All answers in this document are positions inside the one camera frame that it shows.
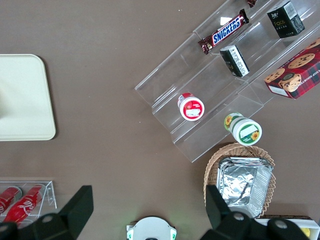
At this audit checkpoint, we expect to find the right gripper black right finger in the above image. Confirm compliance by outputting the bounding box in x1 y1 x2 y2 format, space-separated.
204 184 270 240

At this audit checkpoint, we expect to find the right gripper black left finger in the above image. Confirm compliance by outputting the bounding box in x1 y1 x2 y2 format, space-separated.
17 184 95 240

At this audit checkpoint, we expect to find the silver aluminium foil tray stack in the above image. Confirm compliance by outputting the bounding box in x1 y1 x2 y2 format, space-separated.
216 156 274 219

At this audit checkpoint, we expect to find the light tan wicker basket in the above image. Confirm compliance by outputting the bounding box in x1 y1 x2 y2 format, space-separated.
203 142 277 219

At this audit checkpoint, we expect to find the white rectangular snack tray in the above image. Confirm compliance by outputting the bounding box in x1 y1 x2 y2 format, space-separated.
254 215 320 240

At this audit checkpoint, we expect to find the cream plastic serving tray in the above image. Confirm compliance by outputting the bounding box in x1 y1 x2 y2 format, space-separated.
0 53 57 142

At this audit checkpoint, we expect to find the clear acrylic bottle rack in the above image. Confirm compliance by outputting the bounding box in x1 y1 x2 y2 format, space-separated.
0 180 58 224

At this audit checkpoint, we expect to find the red cola bottle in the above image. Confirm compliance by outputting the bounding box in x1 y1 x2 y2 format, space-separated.
3 185 47 225
0 185 24 216

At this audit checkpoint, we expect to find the yellow snack pack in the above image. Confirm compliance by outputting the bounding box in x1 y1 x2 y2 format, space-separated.
300 226 312 240

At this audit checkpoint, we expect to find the green lid sunflower cup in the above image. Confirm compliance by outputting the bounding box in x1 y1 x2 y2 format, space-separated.
223 112 263 147

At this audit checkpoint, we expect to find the red lid white cup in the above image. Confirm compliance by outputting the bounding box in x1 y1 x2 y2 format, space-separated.
177 92 206 122

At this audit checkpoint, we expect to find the clear acrylic stepped display stand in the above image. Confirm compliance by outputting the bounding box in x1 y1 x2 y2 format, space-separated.
134 0 320 164

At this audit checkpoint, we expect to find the small black box white label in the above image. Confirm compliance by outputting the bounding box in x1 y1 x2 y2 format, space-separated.
219 44 251 78

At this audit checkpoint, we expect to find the red plaid cookie box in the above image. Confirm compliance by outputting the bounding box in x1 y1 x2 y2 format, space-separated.
263 37 320 100

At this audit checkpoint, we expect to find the small black box Face print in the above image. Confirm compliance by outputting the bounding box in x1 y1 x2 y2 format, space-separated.
266 0 306 39

